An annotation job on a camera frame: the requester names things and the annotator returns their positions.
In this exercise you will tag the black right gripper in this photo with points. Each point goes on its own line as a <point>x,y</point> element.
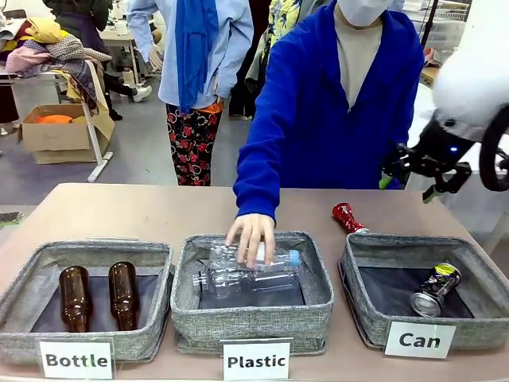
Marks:
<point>441,149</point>

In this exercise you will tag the crushed black Pepsi can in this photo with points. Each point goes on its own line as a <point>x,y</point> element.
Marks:
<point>435,288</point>

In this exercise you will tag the clear plastic bottle blue cap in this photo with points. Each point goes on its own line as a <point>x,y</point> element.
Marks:
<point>278,258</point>

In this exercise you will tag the clear plastic bottle without cap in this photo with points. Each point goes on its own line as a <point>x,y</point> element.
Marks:
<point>246,284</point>

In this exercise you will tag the brown glass bottle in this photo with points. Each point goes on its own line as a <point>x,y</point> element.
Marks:
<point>75,298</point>
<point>124,296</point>

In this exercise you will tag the person's right forearm blue sleeve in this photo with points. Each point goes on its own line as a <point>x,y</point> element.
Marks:
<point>258,187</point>

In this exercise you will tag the crushed red can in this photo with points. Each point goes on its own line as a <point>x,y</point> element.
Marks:
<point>350,219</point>

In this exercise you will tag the white Can label sign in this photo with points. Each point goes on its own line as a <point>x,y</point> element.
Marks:
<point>419,340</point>

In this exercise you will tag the grey fabric basket Can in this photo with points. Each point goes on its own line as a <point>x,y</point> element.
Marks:
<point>477,334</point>

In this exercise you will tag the grey fabric basket Plastic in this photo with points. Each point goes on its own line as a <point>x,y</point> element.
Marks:
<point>250,322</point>

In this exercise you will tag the grey fabric basket Bottle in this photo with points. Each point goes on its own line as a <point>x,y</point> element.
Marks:
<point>139,338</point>

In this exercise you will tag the person's right hand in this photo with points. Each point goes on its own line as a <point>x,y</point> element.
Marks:
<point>252,232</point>

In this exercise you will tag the person in blue hoodie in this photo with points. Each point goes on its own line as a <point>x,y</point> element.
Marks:
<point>318,119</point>

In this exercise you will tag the white face mask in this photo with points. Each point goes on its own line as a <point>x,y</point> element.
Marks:
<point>362,12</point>

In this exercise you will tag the person in floral shirt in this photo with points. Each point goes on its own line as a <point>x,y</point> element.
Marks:
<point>278,32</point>

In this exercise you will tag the person in light blue shirt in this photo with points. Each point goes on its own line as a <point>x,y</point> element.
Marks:
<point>234,47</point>

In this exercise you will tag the white Plastic label sign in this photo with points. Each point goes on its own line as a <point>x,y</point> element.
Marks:
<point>256,361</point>

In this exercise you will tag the blue scarf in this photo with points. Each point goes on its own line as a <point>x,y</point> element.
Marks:
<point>196,47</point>

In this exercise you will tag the white table leg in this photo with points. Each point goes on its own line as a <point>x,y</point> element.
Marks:
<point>97,151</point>

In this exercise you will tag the brown cardboard box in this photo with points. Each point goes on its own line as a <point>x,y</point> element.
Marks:
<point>59,137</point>

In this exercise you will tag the orange cloth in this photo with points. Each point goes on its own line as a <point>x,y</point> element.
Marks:
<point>53,118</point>

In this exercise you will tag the person in dark clothes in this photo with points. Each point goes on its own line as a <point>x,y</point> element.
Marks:
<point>79,20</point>

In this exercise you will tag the pile of colourful clothes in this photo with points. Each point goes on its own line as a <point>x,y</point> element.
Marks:
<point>59,51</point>

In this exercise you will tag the white Bottle label sign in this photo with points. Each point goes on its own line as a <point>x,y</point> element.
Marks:
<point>75,360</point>

